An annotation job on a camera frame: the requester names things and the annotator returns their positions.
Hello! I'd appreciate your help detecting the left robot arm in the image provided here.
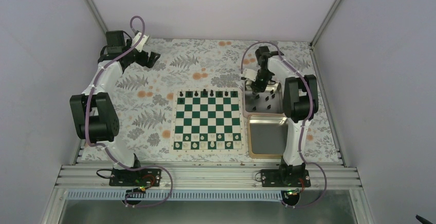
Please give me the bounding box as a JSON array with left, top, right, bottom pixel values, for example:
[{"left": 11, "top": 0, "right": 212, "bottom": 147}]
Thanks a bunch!
[{"left": 69, "top": 30, "right": 160, "bottom": 185}]

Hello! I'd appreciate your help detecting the aluminium rail frame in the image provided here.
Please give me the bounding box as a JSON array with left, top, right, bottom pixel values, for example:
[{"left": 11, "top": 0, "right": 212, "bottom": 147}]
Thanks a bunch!
[{"left": 55, "top": 161, "right": 362, "bottom": 190}]

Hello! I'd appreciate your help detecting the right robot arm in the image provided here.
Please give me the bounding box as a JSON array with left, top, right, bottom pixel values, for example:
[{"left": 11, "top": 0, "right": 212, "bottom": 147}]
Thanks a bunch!
[{"left": 250, "top": 46, "right": 319, "bottom": 166}]

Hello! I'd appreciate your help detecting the floral table mat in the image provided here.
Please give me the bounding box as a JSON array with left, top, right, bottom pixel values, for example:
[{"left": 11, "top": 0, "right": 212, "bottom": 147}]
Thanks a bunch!
[{"left": 81, "top": 38, "right": 341, "bottom": 163}]

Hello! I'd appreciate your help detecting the silver tin with pawns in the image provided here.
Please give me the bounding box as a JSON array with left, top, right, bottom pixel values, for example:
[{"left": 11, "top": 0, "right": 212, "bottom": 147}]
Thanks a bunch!
[{"left": 243, "top": 80, "right": 284, "bottom": 115}]

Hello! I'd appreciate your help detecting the green white chess board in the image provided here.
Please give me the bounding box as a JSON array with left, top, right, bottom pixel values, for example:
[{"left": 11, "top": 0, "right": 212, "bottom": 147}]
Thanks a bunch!
[{"left": 170, "top": 88, "right": 247, "bottom": 155}]

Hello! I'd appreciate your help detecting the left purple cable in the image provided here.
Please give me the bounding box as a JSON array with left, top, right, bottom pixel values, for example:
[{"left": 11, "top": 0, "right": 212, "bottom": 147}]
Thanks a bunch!
[{"left": 84, "top": 15, "right": 174, "bottom": 209}]

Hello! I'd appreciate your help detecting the empty gold-rimmed tin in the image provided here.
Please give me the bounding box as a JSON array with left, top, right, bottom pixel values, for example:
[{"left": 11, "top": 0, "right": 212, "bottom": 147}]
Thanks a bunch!
[{"left": 247, "top": 115, "right": 288, "bottom": 159}]

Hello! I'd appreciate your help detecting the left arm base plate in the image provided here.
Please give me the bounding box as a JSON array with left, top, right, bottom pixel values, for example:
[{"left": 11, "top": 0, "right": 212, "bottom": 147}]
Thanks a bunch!
[{"left": 108, "top": 168, "right": 161, "bottom": 188}]

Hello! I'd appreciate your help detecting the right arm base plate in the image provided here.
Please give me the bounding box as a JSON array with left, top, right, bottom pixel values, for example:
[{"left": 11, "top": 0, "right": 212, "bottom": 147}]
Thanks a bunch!
[{"left": 260, "top": 169, "right": 312, "bottom": 188}]

